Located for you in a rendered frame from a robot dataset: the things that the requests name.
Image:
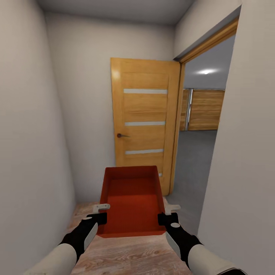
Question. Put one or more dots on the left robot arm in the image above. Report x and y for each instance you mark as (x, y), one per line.
(62, 259)

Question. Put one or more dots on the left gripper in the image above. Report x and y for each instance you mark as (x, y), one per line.
(102, 217)

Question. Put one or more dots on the storage box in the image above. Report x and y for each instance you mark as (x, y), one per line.
(135, 198)

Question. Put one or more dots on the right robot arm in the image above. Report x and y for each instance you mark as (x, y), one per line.
(198, 258)

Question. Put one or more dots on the garage door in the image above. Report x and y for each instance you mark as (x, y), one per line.
(205, 111)

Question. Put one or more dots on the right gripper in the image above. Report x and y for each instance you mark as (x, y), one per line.
(162, 218)

